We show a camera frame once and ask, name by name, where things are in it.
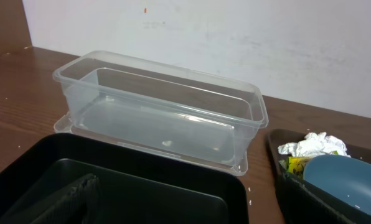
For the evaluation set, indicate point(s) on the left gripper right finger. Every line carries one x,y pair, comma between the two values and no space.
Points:
301,202

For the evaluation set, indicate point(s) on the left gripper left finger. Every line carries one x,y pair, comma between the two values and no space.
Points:
77,202

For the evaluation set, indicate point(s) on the yellow green wrapper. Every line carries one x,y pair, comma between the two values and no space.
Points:
297,165

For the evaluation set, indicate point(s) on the crumpled white tissue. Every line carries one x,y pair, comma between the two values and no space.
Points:
314,144

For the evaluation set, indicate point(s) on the dark blue bowl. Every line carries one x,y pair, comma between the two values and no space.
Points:
345,178

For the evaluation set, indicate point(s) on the dark brown serving tray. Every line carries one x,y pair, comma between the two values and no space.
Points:
276,138

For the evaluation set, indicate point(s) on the black plastic bin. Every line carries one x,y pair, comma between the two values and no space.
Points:
135,187

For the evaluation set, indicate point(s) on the clear plastic bin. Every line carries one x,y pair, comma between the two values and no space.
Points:
163,107

